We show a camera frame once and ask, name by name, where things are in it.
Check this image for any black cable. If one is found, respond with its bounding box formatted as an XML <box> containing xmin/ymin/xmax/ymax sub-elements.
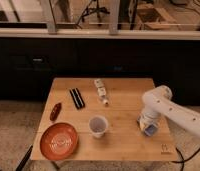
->
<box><xmin>172</xmin><ymin>141</ymin><xmax>200</xmax><ymax>171</ymax></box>

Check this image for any office chair base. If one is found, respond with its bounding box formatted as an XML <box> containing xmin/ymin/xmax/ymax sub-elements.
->
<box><xmin>77</xmin><ymin>0</ymin><xmax>109</xmax><ymax>25</ymax></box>

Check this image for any dark red sausage toy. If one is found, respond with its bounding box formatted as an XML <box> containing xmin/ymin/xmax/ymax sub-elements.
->
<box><xmin>50</xmin><ymin>103</ymin><xmax>62</xmax><ymax>121</ymax></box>

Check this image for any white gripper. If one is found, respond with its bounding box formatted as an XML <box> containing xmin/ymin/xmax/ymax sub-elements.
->
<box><xmin>137</xmin><ymin>114</ymin><xmax>159</xmax><ymax>131</ymax></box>

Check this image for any black table leg bar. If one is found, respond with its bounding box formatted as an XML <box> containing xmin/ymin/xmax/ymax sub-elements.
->
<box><xmin>15</xmin><ymin>145</ymin><xmax>33</xmax><ymax>171</ymax></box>

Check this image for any orange patterned bowl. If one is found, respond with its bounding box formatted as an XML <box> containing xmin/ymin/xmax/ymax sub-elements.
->
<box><xmin>40</xmin><ymin>122</ymin><xmax>79</xmax><ymax>161</ymax></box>

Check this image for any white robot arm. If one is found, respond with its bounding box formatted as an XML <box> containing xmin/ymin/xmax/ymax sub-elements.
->
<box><xmin>137</xmin><ymin>85</ymin><xmax>200</xmax><ymax>138</ymax></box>

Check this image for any translucent plastic cup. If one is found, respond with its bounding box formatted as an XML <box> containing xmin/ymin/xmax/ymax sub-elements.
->
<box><xmin>89</xmin><ymin>115</ymin><xmax>109</xmax><ymax>138</ymax></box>

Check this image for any black rectangular bar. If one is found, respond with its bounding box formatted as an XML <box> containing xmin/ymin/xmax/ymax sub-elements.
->
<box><xmin>69</xmin><ymin>88</ymin><xmax>85</xmax><ymax>109</ymax></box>

